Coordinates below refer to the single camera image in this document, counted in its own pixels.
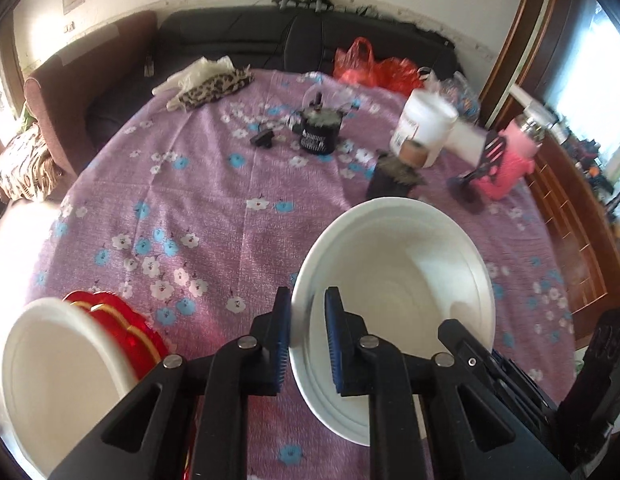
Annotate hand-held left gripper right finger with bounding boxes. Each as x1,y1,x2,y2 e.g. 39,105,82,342
324,286,573,480

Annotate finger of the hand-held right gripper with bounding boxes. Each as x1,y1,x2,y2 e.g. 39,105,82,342
437,318,561,428

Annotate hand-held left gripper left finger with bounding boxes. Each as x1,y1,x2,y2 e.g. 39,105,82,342
49,286,293,480

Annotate white paper bowl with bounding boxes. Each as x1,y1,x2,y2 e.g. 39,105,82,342
1,297,141,480
289,197,497,447

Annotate red glass plate with sticker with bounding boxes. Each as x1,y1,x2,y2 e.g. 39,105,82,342
64,289,172,361

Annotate black device with wooden knob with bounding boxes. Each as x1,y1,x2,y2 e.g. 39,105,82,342
366,140,433,201

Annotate bottle with pink knitted sleeve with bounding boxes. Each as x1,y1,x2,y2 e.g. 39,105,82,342
472,114,548,202

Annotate black phone stand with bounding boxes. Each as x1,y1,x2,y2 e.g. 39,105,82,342
449,130,511,206

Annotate white box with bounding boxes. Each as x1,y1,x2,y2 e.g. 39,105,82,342
447,122,491,166

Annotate black round motor device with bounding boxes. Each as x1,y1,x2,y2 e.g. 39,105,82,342
290,91,348,156

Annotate white plastic jar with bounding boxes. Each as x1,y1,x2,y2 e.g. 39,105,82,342
390,89,459,168

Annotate clear plastic bag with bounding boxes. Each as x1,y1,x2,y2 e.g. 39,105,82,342
430,71,483,123

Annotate red plastic bag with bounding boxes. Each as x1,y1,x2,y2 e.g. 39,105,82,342
332,37,425,95

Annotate white gloves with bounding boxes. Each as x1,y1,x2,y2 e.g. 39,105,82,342
152,56,236,111

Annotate black leather sofa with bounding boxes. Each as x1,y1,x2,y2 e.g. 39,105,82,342
87,7,461,136

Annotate patterned brown blanket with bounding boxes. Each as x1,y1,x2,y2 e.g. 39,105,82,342
0,125,56,203

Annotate brown armchair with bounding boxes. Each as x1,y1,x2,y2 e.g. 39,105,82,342
24,10,158,176

